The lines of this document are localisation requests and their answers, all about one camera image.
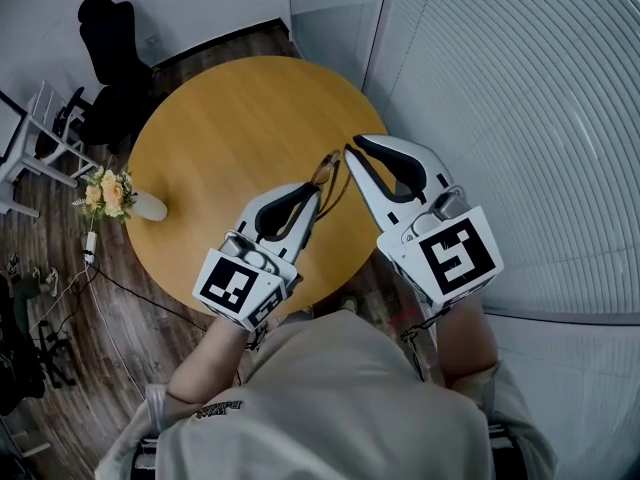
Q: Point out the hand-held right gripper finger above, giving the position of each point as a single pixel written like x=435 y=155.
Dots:
x=425 y=160
x=370 y=188

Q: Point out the brown-framed eyeglasses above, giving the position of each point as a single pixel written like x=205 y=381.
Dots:
x=327 y=165

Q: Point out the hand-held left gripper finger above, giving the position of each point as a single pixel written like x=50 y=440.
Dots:
x=255 y=213
x=307 y=228

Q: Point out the light sneaker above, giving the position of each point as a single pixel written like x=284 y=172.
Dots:
x=13 y=263
x=52 y=280

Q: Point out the person's right forearm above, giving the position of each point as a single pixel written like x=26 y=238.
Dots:
x=465 y=348

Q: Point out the black wheeled stand base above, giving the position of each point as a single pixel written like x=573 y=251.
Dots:
x=52 y=353

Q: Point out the black office chair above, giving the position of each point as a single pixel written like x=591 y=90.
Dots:
x=110 y=68

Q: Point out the white power strip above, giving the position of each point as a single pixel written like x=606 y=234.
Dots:
x=90 y=245

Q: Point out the person's beige shirt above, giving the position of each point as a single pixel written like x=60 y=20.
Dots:
x=325 y=408

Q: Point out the person's right shoe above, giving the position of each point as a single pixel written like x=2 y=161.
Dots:
x=348 y=304

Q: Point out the white vase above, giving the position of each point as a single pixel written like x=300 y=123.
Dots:
x=150 y=207

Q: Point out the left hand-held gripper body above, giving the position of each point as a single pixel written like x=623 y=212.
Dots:
x=235 y=283

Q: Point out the person's left forearm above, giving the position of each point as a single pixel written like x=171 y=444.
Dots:
x=210 y=368

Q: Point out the black framed panel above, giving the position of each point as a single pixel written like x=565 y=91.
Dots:
x=10 y=128

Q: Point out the glass partition with blinds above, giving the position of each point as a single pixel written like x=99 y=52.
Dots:
x=525 y=118

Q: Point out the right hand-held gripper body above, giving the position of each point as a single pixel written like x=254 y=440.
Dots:
x=450 y=258

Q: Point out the white stool frame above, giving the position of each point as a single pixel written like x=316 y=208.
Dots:
x=30 y=158

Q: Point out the yellow flower bouquet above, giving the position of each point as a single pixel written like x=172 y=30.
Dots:
x=110 y=193

